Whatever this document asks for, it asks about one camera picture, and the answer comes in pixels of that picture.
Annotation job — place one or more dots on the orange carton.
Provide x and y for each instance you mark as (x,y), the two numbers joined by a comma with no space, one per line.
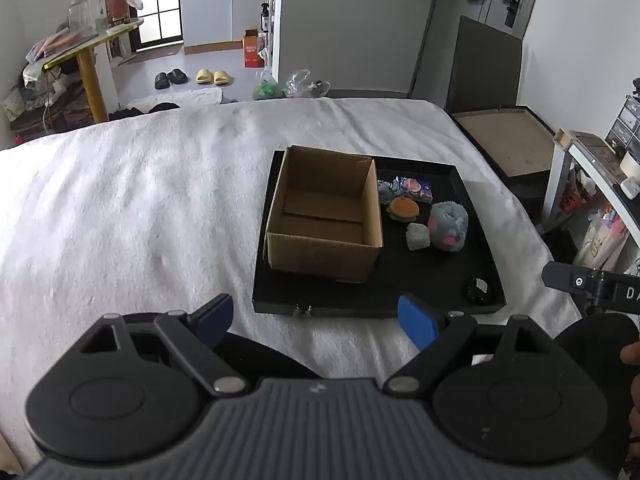
(252,52)

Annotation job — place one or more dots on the black cloth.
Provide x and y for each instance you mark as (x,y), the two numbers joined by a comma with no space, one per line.
(150,110)

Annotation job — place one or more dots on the white floor mat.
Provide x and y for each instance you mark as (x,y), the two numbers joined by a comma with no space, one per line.
(185,97)

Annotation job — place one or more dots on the black box with brown board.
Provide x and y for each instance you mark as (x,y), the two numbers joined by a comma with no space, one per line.
(505,145)

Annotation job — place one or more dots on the black shallow tray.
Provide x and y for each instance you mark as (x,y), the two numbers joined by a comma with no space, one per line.
(425,280)

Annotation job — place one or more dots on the grey drawer organizer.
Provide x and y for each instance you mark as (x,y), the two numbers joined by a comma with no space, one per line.
(627,120)

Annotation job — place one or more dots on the thin dark pole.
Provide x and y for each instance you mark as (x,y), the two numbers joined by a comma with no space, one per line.
(425,40)

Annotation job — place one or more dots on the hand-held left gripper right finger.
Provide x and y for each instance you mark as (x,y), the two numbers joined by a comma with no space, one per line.
(417,322)

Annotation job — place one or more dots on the printed shopping bag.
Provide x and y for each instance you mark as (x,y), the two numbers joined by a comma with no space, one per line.
(600,240)

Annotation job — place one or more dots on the small black clip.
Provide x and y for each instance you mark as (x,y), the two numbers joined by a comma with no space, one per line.
(476,290)

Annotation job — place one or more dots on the white cabinet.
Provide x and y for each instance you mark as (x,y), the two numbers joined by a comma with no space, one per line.
(210,15)

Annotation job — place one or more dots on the white storage rack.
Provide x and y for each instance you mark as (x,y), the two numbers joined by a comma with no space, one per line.
(590,170)

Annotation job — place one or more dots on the pile of clutter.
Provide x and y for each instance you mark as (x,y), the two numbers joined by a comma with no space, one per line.
(45,95)

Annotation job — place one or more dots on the stack of plastic folders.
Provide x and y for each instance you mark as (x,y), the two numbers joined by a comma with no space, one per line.
(60,45)

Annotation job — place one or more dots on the red box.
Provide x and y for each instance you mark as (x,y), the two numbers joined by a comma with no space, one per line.
(117,10)

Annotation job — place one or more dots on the brown cardboard box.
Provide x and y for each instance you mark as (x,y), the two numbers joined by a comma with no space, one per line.
(320,247)

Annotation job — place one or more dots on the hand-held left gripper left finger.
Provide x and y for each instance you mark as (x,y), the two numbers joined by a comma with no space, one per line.
(216,316)

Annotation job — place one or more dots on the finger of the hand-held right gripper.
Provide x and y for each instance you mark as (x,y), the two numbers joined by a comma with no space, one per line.
(570,280)

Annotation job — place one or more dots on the yellow round table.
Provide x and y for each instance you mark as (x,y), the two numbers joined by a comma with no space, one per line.
(92,80)

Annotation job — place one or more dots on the person's right hand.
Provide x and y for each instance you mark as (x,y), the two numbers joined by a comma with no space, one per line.
(631,355)

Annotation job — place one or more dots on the green plastic bag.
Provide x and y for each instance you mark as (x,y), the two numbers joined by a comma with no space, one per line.
(266,90)

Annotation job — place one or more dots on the white cup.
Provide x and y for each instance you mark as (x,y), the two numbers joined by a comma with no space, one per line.
(631,164)

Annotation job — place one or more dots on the glass jar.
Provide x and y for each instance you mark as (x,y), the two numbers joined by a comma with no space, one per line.
(79,15)

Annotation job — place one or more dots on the blue printed packet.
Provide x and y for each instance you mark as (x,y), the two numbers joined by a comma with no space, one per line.
(417,189)

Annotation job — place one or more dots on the orange hamburger squishy toy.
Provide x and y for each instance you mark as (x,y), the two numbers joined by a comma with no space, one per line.
(403,208)

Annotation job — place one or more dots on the black framed glass door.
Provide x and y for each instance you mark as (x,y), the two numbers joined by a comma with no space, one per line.
(155,5)

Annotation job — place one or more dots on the clear plastic bag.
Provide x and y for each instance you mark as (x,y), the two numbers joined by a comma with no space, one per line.
(300,84)

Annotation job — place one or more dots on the white fluffy blanket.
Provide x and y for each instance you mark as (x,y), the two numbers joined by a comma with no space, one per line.
(125,200)

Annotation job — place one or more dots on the dark spray bottle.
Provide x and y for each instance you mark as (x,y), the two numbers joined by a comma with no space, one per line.
(264,19)

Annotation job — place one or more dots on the grey pink plush ball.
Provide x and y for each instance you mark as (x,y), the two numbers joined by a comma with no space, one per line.
(447,222)

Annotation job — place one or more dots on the black slipper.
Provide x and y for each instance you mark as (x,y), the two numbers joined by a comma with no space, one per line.
(161,81)
(177,76)

